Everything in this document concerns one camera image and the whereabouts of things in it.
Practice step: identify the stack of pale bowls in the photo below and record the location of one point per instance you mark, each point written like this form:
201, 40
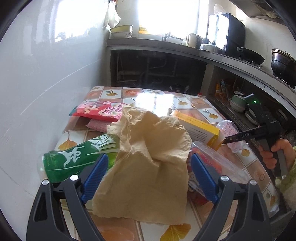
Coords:
237, 103

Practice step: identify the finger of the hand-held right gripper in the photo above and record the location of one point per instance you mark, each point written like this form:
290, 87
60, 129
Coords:
233, 139

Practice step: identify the yellow and white carton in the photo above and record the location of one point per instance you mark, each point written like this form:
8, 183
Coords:
198, 129

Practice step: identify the drain pipes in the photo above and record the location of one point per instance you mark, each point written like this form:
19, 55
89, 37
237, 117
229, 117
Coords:
148, 74

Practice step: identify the stack of plates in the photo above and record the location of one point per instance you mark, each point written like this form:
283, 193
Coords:
251, 117

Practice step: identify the green plastic bottle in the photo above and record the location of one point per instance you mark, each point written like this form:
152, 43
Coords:
76, 155

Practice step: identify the clear plastic packet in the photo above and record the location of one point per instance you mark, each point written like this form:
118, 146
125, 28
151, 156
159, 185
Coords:
223, 164

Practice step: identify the orange packet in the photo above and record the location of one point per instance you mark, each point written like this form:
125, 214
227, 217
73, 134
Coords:
218, 90

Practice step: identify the range hood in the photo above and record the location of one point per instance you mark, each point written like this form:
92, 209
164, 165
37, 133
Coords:
266, 9

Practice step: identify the pink mesh scouring sponge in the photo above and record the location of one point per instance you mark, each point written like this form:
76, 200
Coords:
97, 126

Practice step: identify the grey concrete kitchen counter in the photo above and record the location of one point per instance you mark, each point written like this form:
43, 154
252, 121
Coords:
222, 59

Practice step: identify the black kitchen appliance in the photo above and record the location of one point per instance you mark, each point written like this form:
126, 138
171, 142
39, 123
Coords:
234, 34

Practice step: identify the white enamel basin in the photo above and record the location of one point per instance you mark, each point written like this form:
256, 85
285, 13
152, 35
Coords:
121, 35

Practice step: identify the hanging white plastic bag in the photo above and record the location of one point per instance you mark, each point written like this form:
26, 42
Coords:
113, 18

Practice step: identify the black wok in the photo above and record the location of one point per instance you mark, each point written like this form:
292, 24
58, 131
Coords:
251, 55

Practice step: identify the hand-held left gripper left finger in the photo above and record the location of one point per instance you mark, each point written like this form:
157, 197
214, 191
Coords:
96, 176

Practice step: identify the white kettle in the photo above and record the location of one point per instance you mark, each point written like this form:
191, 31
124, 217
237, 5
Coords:
191, 40

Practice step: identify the person's right hand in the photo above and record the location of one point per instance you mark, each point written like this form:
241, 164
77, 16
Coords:
289, 150

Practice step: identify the red snack packet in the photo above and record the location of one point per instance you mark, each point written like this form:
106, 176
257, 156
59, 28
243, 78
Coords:
99, 110

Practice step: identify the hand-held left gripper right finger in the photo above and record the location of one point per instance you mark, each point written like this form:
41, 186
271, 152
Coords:
203, 178

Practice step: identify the pink patterned plastic bag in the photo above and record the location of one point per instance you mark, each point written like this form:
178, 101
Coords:
227, 129

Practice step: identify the tile-patterned tablecloth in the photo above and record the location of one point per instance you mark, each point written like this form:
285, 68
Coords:
69, 139

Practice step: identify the dark cooking pot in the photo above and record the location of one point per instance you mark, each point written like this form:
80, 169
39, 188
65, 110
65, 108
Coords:
283, 62

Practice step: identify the brown paper towel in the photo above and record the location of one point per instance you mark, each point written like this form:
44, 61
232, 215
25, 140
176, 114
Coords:
148, 162

